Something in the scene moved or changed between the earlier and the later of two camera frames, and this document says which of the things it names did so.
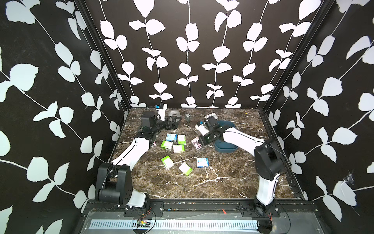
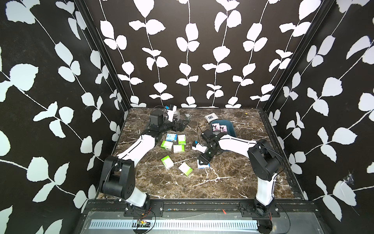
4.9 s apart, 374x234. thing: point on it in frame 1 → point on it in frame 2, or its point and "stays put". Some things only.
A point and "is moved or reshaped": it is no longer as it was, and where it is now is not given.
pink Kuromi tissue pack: (196, 143) is moved or reshaped
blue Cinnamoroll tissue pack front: (202, 162) stays put
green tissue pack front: (185, 168) stays put
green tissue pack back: (181, 139) stays put
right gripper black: (202, 140) → (204, 159)
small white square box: (213, 114) stays put
